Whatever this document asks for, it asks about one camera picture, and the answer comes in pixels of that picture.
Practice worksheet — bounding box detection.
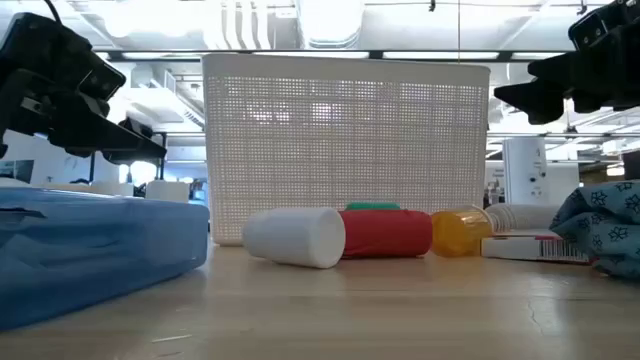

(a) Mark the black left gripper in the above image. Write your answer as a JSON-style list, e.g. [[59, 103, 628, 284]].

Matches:
[[0, 12, 169, 165]]

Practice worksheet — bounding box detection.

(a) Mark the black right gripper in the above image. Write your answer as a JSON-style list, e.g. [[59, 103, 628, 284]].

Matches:
[[493, 14, 640, 125]]

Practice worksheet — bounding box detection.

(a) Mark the white ribbed bottle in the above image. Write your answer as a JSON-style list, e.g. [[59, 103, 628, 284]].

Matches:
[[485, 203, 562, 233]]

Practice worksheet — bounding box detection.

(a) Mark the red white medicine box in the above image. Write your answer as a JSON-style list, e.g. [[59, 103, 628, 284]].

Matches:
[[480, 228, 594, 265]]

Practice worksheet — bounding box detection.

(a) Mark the orange pill bottle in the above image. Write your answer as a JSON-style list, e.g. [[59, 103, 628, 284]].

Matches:
[[430, 205, 495, 259]]

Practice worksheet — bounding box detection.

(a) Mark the green block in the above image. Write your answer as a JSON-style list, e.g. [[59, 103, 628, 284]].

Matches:
[[344, 201, 402, 212]]

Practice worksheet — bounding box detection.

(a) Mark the white perforated plastic basket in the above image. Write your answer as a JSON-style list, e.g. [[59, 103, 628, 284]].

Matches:
[[201, 53, 491, 247]]

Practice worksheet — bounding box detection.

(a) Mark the white column with outlets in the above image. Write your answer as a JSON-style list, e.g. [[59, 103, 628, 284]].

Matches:
[[502, 137, 550, 206]]

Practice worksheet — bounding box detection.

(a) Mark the blue first aid kit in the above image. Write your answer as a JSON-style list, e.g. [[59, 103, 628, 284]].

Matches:
[[0, 185, 211, 332]]

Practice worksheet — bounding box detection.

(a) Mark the blue patterned cloth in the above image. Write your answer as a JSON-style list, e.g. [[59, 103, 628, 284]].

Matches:
[[549, 179, 640, 280]]

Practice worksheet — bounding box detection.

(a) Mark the plain white plastic bottle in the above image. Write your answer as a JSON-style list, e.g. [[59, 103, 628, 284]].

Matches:
[[242, 206, 347, 270]]

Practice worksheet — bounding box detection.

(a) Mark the red bandage roll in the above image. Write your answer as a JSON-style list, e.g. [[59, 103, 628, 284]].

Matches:
[[338, 208, 434, 260]]

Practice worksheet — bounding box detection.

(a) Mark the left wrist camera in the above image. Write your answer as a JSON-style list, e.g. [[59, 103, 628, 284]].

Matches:
[[74, 53, 127, 104]]

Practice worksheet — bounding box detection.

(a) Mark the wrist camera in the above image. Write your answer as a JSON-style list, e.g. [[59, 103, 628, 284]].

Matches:
[[74, 53, 127, 104], [568, 9, 609, 51]]

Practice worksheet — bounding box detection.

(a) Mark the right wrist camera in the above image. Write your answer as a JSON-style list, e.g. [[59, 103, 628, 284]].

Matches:
[[568, 9, 609, 51]]

